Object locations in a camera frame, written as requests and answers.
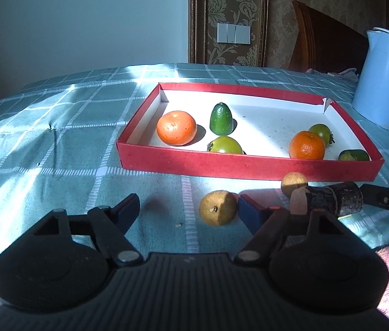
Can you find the tan longan front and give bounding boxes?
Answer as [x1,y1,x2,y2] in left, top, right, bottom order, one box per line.
[199,190,238,226]

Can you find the tan longan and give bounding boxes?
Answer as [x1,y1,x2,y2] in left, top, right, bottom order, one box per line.
[280,172,308,198]
[199,190,238,226]

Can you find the tan longan back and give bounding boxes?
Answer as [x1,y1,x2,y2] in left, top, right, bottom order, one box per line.
[280,172,308,198]

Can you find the green cucumber chunk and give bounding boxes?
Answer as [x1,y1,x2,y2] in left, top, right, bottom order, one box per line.
[338,150,370,161]

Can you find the orange tangerine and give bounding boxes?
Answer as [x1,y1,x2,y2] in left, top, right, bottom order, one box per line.
[155,111,197,146]
[289,131,326,160]

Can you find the light green tomato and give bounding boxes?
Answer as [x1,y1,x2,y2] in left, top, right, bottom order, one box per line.
[207,136,244,155]

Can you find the dark green tomato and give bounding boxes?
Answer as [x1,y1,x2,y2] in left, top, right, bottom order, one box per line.
[308,123,335,147]

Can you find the green pointed cucumber end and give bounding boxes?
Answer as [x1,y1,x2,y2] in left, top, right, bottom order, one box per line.
[209,102,234,136]

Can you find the teal plaid tablecloth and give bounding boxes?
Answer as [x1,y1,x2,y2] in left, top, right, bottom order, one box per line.
[0,62,389,270]

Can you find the light blue electric kettle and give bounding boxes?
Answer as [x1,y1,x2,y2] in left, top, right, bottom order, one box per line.
[352,27,389,130]

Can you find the colourful bedding pile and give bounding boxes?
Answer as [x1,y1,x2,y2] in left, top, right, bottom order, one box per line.
[306,68,359,82]

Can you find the white wall switch panel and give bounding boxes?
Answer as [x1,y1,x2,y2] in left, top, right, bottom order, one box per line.
[216,23,251,45]

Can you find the ornate wallpaper panel frame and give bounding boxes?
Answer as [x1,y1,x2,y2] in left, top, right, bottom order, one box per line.
[188,0,268,66]

